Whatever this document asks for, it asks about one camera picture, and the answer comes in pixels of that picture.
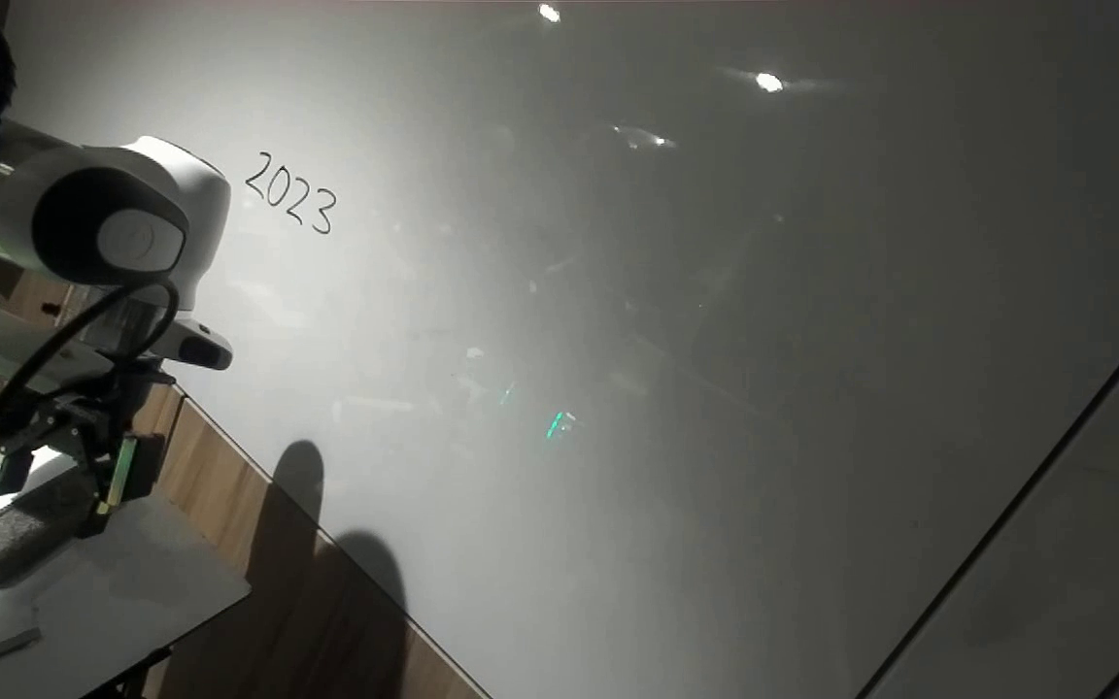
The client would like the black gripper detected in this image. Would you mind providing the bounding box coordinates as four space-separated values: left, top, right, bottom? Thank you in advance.
0 359 168 517

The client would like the black whiteboard eraser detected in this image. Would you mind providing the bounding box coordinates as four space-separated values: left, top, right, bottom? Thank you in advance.
0 469 97 591

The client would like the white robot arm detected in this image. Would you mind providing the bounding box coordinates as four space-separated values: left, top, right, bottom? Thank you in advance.
0 10 234 494

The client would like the large white whiteboard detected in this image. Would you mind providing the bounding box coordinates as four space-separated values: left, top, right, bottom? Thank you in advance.
7 0 1119 699

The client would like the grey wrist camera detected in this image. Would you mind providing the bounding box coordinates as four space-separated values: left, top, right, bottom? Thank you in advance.
150 319 234 368

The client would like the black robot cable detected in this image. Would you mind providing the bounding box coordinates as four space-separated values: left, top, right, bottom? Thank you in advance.
0 10 184 534

